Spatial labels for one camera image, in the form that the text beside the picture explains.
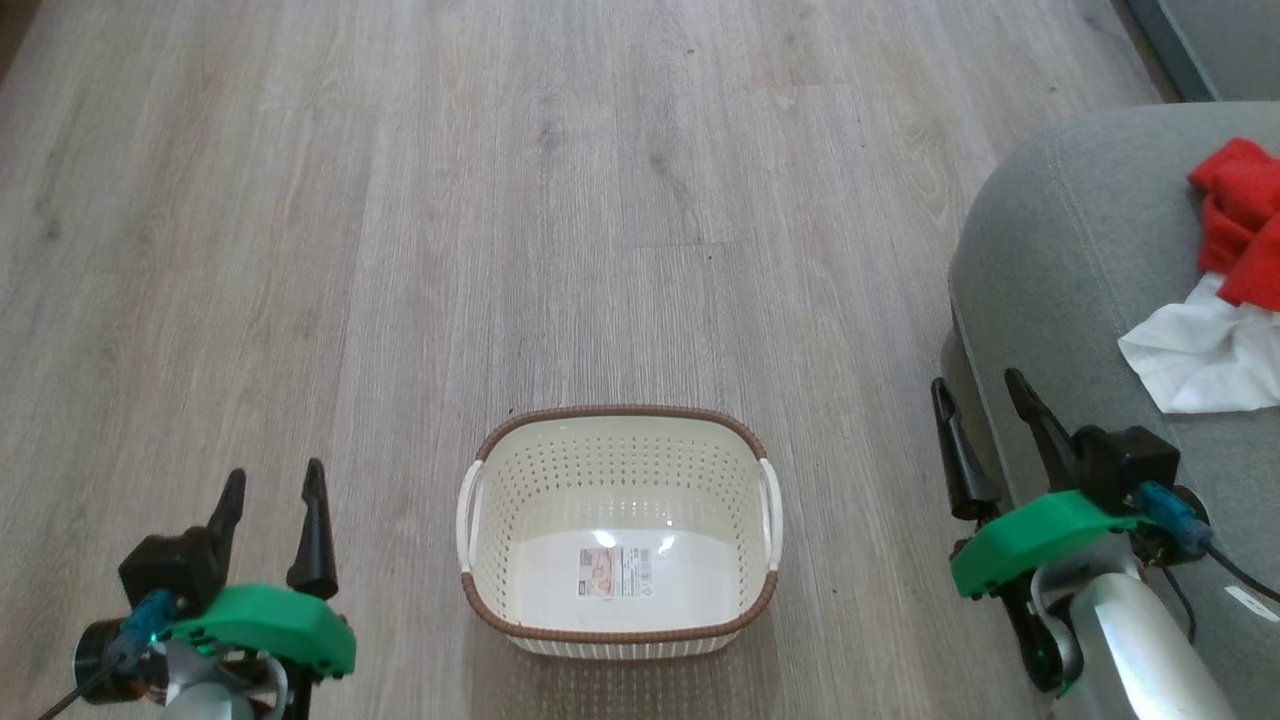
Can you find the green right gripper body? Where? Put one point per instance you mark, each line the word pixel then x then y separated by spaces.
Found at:
pixel 1040 535

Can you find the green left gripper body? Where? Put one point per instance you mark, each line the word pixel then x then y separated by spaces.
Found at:
pixel 265 625

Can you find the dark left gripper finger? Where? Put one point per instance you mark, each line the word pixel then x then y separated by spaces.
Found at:
pixel 228 505
pixel 315 540

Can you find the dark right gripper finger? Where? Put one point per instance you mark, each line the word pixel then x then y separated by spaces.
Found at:
pixel 962 450
pixel 1040 425

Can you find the red garment with white sleeve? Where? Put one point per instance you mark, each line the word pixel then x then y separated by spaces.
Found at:
pixel 1200 350

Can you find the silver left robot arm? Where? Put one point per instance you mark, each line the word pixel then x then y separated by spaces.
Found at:
pixel 195 690

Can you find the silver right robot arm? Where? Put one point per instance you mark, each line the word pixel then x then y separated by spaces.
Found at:
pixel 1130 650

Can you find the cream laundry basket brown rim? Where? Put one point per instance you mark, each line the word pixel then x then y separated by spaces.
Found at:
pixel 700 470

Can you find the grey fabric sofa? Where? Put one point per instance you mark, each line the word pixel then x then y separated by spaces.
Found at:
pixel 1080 250

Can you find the product label sticker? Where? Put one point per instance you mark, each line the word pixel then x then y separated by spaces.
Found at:
pixel 614 572

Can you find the dark grey background furniture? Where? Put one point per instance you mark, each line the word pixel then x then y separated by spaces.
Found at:
pixel 1210 40

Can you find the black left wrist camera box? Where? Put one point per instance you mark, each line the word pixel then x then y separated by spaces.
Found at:
pixel 175 570

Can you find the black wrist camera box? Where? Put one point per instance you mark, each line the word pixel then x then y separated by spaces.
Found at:
pixel 1125 465
pixel 175 570

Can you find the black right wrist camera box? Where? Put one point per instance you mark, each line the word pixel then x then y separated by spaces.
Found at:
pixel 1125 465

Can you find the blue left camera connector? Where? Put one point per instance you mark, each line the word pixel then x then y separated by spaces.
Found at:
pixel 145 620

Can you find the blue camera connector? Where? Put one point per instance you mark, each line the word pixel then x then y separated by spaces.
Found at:
pixel 1175 515
pixel 145 620

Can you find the blue right camera connector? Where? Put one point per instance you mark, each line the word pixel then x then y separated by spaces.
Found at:
pixel 1175 515

